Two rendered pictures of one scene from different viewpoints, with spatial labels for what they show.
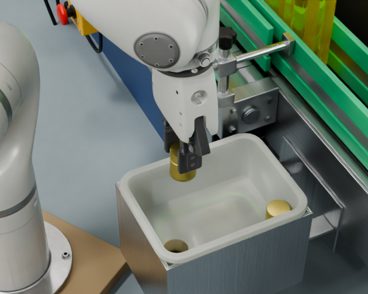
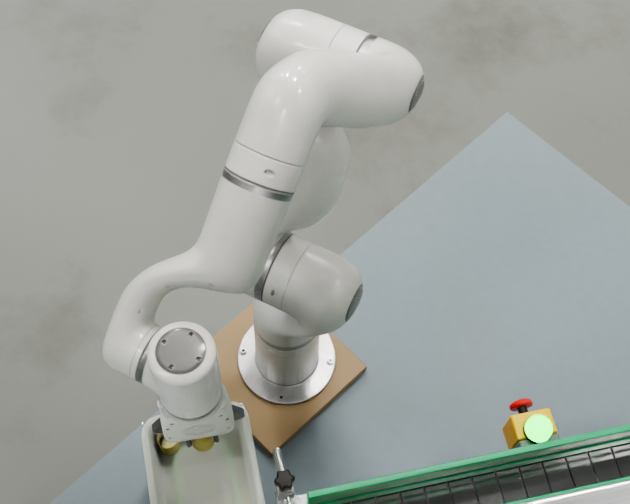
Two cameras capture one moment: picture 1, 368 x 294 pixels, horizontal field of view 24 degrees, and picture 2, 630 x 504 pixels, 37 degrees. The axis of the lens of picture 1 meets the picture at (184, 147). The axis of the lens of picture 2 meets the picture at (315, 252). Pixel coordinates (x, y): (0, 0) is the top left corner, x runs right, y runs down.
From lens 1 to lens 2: 1.23 m
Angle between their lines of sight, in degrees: 56
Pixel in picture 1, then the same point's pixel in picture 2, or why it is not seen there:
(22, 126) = (292, 324)
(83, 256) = (281, 413)
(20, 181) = (261, 327)
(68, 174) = (392, 421)
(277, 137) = not seen: outside the picture
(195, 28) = (112, 361)
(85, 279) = (256, 411)
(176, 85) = not seen: hidden behind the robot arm
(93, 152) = (416, 449)
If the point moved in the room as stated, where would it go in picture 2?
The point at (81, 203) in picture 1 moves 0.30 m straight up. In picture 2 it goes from (352, 427) to (365, 369)
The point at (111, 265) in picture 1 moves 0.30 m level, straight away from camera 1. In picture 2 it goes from (265, 434) to (425, 452)
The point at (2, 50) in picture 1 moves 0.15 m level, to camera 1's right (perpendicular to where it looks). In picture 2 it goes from (301, 285) to (276, 374)
